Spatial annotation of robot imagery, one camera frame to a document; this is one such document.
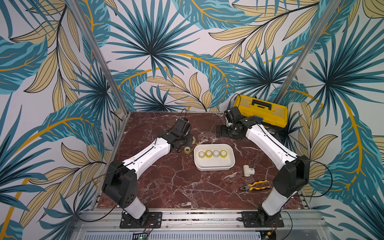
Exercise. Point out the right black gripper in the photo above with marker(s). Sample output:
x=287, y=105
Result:
x=226, y=130

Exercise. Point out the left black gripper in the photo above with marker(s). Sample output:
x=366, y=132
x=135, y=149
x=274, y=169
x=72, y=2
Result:
x=189, y=143

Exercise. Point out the yellow tape roll three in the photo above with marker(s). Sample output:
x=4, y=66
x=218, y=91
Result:
x=187, y=150

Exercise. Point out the yellow tape roll five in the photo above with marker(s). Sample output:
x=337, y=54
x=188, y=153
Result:
x=201, y=154

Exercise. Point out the yellow tape roll six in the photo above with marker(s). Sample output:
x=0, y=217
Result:
x=223, y=154

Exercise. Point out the yellow tape roll two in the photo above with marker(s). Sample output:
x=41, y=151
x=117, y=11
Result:
x=208, y=154

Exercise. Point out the white plastic storage box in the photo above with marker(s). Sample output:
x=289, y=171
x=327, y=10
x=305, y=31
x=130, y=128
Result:
x=214, y=164

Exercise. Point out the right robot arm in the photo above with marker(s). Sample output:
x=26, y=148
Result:
x=293, y=169

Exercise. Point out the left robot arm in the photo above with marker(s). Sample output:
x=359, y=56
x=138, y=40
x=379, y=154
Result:
x=121, y=181

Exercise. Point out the white PVC pipe fitting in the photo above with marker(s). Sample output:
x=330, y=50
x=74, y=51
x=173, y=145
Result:
x=248, y=172

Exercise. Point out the yellow black toolbox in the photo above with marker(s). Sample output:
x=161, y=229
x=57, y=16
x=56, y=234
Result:
x=274, y=117

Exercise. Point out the yellow black pliers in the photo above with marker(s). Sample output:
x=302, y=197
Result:
x=256, y=186

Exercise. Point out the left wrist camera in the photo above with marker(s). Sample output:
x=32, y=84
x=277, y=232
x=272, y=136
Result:
x=183, y=126

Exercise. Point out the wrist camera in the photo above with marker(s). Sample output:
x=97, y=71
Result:
x=183, y=126
x=233, y=115

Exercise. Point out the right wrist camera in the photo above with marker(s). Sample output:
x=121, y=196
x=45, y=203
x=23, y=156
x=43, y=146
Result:
x=233, y=115

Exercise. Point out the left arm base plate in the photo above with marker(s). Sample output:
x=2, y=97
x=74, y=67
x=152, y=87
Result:
x=151, y=220

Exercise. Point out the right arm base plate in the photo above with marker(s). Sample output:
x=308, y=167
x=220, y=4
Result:
x=260, y=219

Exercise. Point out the aluminium front rail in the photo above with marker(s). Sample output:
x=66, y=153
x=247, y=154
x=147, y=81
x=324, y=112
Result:
x=184, y=224

